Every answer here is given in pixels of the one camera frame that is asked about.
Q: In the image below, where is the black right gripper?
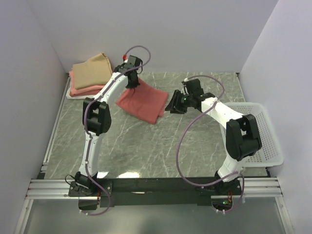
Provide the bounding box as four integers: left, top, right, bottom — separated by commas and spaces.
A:
164, 90, 193, 115

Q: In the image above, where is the red t-shirt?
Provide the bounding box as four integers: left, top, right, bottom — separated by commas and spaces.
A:
116, 79, 168, 124

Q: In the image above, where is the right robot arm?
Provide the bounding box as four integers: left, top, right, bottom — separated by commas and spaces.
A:
165, 75, 262, 195

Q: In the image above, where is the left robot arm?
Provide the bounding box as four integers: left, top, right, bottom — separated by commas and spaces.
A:
69, 56, 143, 196

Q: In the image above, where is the folded tan t-shirt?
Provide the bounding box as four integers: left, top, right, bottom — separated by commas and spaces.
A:
72, 53, 113, 82

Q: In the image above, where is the folded pink t-shirt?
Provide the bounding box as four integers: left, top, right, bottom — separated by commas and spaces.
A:
69, 70, 107, 97

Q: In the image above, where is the folded white t-shirt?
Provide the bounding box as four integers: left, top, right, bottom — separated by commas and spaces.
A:
65, 90, 94, 100

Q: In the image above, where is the black base beam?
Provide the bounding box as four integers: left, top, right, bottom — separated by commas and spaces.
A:
68, 177, 242, 211

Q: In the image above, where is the white plastic basket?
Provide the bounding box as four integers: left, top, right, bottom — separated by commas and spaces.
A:
225, 102, 284, 168

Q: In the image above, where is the aluminium frame rail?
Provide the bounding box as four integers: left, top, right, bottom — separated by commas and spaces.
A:
25, 177, 283, 199

